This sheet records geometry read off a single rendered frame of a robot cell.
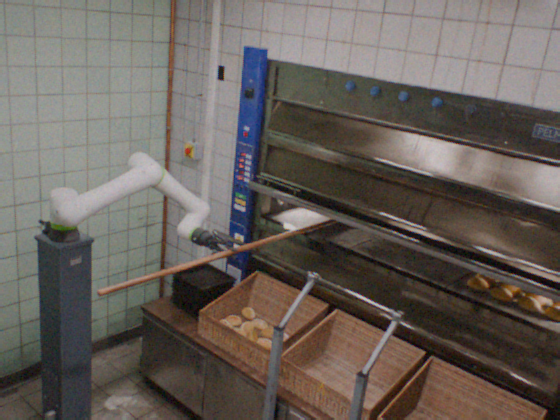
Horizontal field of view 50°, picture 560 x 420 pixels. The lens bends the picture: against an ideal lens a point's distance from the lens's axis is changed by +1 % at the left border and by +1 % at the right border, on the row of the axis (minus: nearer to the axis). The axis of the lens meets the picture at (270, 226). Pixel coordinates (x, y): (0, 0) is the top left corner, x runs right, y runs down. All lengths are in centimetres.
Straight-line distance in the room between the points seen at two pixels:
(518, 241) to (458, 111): 63
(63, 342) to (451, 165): 209
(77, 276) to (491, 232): 198
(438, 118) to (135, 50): 192
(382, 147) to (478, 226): 60
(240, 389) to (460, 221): 143
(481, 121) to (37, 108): 232
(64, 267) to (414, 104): 185
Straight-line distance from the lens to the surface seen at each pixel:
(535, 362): 295
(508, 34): 275
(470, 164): 282
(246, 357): 327
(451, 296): 299
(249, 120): 353
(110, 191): 288
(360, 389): 267
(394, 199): 303
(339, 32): 315
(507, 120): 276
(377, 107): 304
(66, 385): 343
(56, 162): 373
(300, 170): 335
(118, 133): 391
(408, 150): 295
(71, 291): 317
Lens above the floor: 238
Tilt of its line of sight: 20 degrees down
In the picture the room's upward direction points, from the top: 6 degrees clockwise
